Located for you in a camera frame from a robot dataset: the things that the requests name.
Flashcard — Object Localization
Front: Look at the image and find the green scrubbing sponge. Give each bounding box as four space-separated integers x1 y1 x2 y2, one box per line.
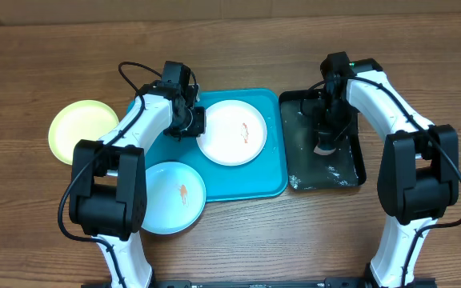
314 136 336 156

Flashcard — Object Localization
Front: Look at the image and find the white plate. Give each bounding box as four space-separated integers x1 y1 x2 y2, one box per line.
196 100 267 166

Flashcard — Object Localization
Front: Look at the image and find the light blue plate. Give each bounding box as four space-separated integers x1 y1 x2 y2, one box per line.
142 162 206 234

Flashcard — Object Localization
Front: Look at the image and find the yellow-green plate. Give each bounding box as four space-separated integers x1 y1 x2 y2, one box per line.
48 100 119 165

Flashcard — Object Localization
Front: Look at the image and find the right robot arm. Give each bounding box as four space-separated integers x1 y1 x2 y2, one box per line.
300 52 460 287

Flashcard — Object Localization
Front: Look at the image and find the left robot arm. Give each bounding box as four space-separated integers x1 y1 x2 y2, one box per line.
58 61 206 287

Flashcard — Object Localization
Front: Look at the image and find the black plastic tray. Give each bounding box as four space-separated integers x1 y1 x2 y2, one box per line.
279 90 367 190

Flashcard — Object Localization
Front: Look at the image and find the teal plastic tray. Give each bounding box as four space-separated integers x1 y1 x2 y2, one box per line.
145 88 288 202

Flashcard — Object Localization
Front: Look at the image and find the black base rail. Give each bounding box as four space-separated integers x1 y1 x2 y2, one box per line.
81 275 438 288

